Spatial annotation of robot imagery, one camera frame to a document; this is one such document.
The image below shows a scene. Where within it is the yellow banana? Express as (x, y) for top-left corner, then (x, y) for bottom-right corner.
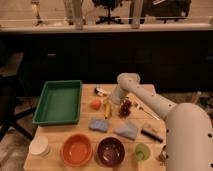
(103, 98), (112, 119)

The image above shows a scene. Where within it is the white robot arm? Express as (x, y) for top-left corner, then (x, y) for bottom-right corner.
(111, 73), (213, 171)

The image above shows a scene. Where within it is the dark purple bowl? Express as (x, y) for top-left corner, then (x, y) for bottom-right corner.
(96, 137), (125, 167)

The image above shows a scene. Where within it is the red-orange bowl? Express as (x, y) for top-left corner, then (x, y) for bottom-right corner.
(60, 134), (93, 167)

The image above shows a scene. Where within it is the orange tomato toy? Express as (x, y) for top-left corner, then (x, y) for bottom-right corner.
(90, 100), (101, 110)

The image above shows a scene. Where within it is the brown pine cone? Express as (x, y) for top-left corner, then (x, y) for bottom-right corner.
(119, 99), (132, 117)

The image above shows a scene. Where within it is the silver fork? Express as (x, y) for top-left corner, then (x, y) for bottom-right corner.
(133, 102), (160, 120)

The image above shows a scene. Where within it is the blue sponge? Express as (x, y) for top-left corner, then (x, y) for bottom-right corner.
(89, 118), (109, 132)

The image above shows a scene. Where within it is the green plastic tray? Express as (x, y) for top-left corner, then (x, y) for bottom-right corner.
(33, 80), (82, 125)

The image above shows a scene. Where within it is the blue-grey cloth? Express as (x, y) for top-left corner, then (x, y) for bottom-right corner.
(114, 121), (138, 140)

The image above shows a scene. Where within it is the wooden brush black base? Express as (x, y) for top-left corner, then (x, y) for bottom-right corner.
(141, 124), (163, 143)

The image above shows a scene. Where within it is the green plastic cup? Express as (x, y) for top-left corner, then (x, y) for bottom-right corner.
(135, 143), (151, 161)

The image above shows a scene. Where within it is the metal cup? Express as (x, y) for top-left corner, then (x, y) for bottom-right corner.
(159, 150), (166, 164)

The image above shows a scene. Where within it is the dark side chair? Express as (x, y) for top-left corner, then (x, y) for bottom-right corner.
(0, 39), (35, 142)

